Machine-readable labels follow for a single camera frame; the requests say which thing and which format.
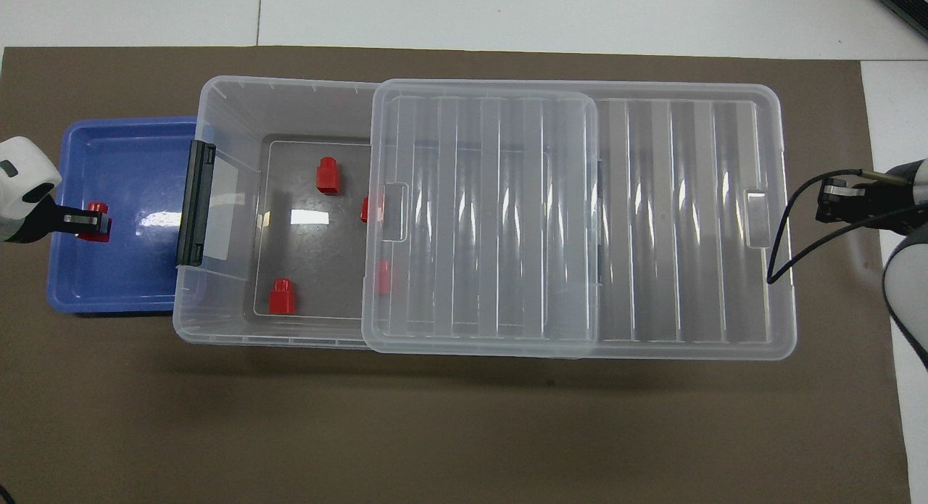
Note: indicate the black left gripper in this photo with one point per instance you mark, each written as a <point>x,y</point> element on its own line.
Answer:
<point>36,225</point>

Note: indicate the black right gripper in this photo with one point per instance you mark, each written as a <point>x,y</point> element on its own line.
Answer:
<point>888,199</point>

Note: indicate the red block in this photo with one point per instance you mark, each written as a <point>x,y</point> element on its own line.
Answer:
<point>328,178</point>
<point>384,277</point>
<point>365,209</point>
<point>282,299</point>
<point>94,234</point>

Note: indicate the clear ribbed plastic lid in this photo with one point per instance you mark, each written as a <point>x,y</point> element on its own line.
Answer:
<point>652,221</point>

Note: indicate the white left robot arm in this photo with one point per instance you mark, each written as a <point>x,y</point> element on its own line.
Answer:
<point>22,170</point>

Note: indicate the blue plastic tray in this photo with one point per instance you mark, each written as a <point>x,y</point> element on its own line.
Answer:
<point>130,272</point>

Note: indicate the clear plastic storage box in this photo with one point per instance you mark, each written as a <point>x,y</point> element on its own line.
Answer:
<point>312,112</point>

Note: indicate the dark ribbed device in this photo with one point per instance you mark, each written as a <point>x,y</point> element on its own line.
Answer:
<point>906,0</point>

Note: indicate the brown table mat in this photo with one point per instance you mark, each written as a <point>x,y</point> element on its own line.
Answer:
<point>435,431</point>

